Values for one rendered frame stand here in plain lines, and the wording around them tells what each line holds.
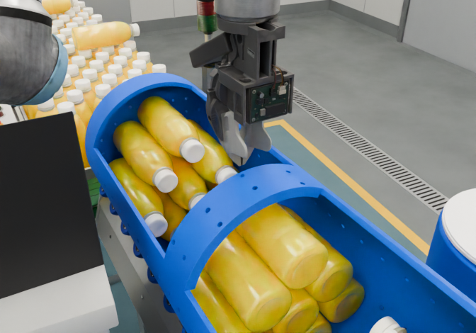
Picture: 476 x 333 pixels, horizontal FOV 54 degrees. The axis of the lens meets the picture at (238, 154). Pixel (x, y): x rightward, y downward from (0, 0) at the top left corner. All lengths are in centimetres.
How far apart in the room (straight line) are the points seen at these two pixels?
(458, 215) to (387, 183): 194
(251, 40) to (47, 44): 34
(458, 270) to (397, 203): 186
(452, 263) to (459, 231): 6
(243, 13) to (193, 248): 29
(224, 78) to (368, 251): 33
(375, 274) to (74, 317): 41
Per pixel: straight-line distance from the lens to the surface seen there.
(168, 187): 83
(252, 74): 53
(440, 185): 298
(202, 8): 144
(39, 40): 74
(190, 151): 81
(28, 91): 74
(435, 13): 502
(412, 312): 70
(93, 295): 60
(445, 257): 92
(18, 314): 61
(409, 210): 272
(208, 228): 58
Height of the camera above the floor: 158
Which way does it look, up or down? 31 degrees down
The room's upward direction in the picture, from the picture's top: straight up
